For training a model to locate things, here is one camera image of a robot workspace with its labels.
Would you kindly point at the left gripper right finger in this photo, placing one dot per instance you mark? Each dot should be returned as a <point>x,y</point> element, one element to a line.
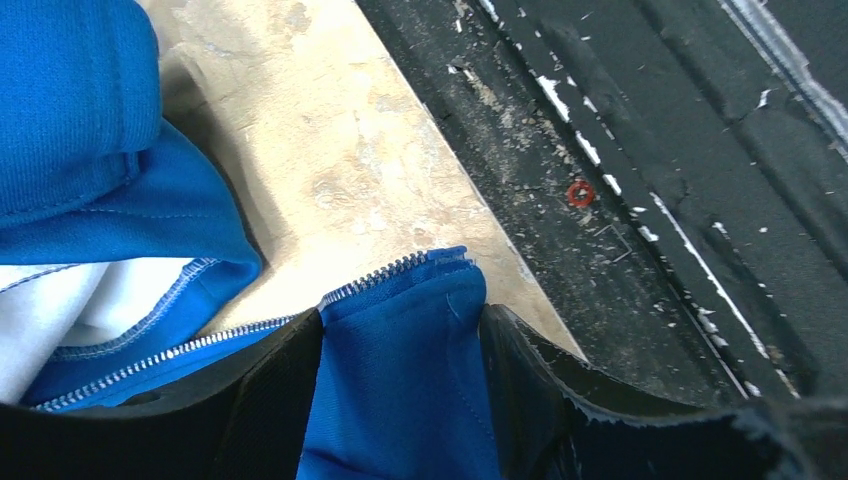
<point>557,417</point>

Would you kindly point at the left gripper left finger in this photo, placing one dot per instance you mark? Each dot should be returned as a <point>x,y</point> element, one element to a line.
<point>242,417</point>

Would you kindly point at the blue zip jacket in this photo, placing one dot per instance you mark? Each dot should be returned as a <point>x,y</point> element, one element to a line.
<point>120,241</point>

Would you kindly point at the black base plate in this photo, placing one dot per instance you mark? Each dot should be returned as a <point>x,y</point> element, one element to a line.
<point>671,173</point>

